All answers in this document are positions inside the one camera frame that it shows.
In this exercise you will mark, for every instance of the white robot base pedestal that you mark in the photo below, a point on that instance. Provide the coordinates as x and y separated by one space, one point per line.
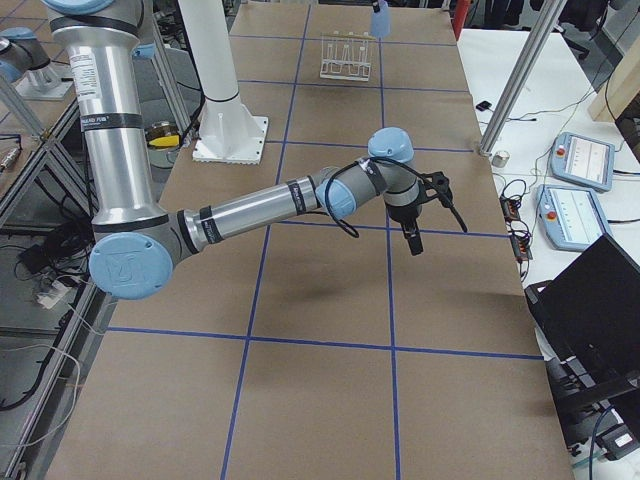
228 131

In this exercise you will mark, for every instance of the near teach pendant tablet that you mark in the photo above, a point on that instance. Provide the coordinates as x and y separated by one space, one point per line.
572 217

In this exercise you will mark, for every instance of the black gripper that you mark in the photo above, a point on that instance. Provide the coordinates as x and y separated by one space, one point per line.
403 214

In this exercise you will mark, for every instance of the small black device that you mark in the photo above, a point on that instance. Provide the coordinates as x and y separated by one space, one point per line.
483 105

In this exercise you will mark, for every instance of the white wire cup holder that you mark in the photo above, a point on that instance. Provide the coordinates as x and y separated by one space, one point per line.
346 56

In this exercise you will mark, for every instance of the small silver cylinder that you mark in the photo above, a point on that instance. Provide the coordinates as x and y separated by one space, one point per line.
500 159

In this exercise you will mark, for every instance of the teach pendant tablet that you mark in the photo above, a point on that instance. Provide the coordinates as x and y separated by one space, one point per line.
572 217
583 161

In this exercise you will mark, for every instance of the far teach pendant tablet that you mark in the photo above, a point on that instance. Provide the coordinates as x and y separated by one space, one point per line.
583 161

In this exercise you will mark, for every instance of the black laptop on stand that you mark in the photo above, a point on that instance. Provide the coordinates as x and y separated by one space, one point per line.
590 311

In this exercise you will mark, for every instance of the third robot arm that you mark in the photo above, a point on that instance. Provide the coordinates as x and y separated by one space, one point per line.
26 64

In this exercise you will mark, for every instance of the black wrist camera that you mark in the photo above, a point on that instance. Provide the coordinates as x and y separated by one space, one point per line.
435 186

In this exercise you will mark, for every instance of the light blue plastic cup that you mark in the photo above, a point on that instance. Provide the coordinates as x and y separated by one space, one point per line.
380 23

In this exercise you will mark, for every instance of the aluminium frame post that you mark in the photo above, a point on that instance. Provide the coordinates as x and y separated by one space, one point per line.
535 42

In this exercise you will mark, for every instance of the steel bowl with corn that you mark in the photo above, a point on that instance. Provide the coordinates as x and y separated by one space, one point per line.
163 144

